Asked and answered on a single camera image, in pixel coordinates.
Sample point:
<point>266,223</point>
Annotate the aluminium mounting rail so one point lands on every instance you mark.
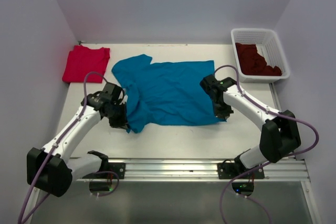
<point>204,170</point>

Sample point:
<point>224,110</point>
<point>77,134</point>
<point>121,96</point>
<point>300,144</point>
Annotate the blue t shirt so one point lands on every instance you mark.
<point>165,93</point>

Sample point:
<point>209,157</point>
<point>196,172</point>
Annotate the dark red t shirt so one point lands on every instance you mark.
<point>252,63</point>

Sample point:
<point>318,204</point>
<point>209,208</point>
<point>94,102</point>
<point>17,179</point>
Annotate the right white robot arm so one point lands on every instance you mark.
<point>279,135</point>

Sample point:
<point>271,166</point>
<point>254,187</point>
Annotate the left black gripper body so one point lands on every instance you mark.
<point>117,117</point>

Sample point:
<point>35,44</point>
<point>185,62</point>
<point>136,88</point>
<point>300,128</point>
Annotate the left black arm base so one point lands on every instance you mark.
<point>115,169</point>

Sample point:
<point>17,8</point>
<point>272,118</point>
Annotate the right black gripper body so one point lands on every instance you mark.
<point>221,109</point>

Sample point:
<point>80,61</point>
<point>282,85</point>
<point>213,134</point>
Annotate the folded red t shirt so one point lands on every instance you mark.
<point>83,60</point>

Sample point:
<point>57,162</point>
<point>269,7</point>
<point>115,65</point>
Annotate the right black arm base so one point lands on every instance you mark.
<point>230,168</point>

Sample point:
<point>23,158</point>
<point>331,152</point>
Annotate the white plastic basket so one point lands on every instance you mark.
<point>268,46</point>

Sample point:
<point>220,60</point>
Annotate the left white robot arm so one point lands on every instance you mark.
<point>51,169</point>

